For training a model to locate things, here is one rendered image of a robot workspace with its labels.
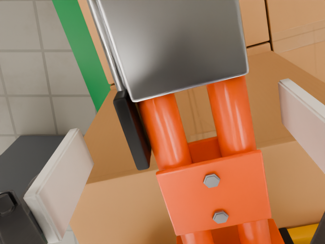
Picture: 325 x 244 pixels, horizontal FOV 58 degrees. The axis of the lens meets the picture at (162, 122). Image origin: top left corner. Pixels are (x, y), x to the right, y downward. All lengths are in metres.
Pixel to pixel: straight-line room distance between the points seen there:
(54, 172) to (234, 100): 0.10
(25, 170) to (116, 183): 0.91
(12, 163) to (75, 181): 1.16
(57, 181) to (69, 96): 1.23
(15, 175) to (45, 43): 0.54
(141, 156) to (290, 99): 0.09
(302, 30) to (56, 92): 1.03
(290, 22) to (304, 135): 0.59
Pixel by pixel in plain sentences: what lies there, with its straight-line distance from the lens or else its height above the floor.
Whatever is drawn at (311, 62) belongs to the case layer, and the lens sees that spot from 0.79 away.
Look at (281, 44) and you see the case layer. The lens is 0.75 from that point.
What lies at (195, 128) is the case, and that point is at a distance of 0.42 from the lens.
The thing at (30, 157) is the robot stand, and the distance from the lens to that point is 1.35.
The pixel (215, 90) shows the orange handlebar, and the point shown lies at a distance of 0.16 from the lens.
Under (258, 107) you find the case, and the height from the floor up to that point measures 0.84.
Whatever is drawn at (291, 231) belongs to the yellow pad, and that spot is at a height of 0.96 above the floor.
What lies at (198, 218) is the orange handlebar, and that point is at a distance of 0.19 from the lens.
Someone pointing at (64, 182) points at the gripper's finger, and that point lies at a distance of 0.17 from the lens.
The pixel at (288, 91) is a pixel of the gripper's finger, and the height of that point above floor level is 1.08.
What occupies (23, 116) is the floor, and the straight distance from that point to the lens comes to 1.51.
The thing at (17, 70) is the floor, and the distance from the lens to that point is 1.44.
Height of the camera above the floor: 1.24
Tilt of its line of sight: 65 degrees down
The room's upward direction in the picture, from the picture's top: 177 degrees counter-clockwise
